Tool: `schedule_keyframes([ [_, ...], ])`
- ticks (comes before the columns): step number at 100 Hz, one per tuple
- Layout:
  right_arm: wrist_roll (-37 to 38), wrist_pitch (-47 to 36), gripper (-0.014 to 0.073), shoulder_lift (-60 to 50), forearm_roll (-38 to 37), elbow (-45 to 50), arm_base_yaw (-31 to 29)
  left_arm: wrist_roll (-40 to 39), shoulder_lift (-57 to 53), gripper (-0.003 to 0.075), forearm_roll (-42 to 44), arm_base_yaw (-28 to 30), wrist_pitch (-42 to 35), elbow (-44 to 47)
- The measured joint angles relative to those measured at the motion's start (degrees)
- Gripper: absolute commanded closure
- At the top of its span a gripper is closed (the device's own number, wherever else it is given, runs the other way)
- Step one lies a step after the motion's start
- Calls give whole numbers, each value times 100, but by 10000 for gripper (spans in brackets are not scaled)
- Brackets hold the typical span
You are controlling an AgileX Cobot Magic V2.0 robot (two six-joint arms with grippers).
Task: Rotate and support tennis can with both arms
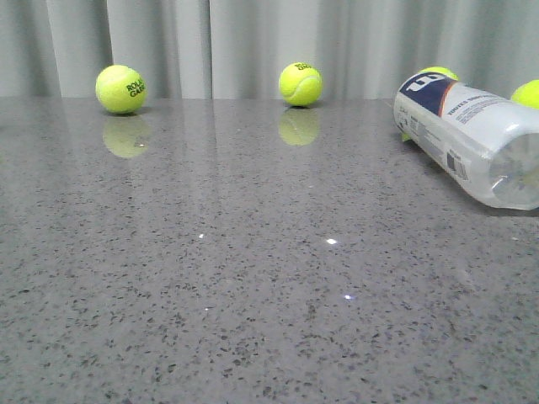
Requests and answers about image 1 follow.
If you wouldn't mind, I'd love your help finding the clear plastic tennis ball can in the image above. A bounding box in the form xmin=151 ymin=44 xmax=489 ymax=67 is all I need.
xmin=393 ymin=72 xmax=538 ymax=210

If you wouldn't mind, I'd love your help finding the yellow tennis ball centre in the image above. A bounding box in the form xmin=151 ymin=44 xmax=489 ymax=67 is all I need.
xmin=279 ymin=62 xmax=323 ymax=107

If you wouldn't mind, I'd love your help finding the yellow tennis ball far left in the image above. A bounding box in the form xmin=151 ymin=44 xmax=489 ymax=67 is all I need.
xmin=95 ymin=65 xmax=147 ymax=114

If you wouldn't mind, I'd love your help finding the yellow Wilson tennis ball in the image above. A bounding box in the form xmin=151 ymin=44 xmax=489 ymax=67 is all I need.
xmin=420 ymin=66 xmax=460 ymax=81

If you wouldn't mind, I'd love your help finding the yellow tennis ball far right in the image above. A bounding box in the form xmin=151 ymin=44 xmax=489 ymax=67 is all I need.
xmin=510 ymin=79 xmax=539 ymax=109

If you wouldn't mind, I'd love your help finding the grey pleated curtain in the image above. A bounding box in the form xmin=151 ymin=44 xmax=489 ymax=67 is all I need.
xmin=1 ymin=1 xmax=538 ymax=100

